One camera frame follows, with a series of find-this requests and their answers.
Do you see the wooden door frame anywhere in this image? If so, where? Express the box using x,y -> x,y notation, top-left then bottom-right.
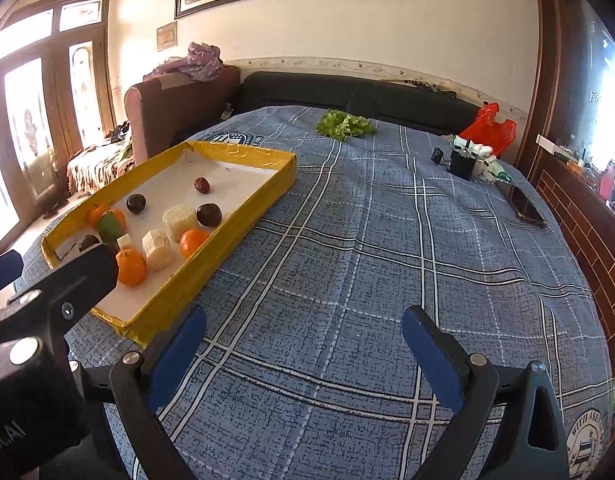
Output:
530,0 -> 578,161

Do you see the yellow-edged white tray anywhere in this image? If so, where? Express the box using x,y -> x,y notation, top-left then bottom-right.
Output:
40,141 -> 298,348

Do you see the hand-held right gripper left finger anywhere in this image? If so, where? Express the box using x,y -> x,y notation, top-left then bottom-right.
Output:
42,304 -> 207,480

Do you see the brown patterned blanket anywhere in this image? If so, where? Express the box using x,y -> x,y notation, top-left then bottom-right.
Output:
66,135 -> 136,193

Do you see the small wall plaque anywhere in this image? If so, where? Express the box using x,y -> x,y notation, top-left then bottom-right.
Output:
156,21 -> 178,52

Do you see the white black small device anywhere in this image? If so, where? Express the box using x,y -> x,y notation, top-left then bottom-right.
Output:
452,135 -> 511,183

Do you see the white flat box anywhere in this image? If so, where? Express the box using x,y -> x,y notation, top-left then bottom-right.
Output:
536,134 -> 571,156

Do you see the black box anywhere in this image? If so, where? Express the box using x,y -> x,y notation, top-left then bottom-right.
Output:
448,149 -> 475,181

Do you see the brown wooden cabinet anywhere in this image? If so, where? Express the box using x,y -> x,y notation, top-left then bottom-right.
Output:
517,135 -> 615,376

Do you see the black sofa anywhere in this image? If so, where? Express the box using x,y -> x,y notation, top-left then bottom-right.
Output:
235,71 -> 483,136

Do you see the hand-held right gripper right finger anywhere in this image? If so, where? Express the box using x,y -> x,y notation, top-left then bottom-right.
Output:
401,305 -> 571,480

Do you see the green lettuce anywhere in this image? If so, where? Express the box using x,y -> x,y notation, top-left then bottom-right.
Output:
315,109 -> 378,142

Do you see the red plastic bag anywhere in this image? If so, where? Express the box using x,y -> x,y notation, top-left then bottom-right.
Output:
460,102 -> 517,156

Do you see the brown armchair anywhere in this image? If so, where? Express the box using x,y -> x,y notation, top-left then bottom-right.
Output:
124,64 -> 241,161

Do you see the black smartphone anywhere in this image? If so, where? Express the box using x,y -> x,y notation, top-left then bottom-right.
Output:
495,180 -> 548,228

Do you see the green mango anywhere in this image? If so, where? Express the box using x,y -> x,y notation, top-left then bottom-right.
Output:
98,210 -> 127,242

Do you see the blue plaid cloth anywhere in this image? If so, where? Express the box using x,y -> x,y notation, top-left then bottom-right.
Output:
18,105 -> 613,480

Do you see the wooden glass door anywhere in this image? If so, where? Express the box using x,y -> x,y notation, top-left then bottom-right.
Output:
0,0 -> 116,261

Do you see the red object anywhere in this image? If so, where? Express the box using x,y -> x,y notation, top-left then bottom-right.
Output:
597,160 -> 615,199

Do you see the orange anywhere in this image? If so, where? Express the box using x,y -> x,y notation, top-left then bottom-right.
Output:
180,229 -> 210,260
88,203 -> 113,229
115,248 -> 148,287

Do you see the purple floral cloth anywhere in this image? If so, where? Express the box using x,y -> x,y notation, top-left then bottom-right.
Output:
144,42 -> 223,83

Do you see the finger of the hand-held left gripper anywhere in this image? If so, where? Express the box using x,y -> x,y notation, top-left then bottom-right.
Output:
0,250 -> 24,299
0,244 -> 120,351

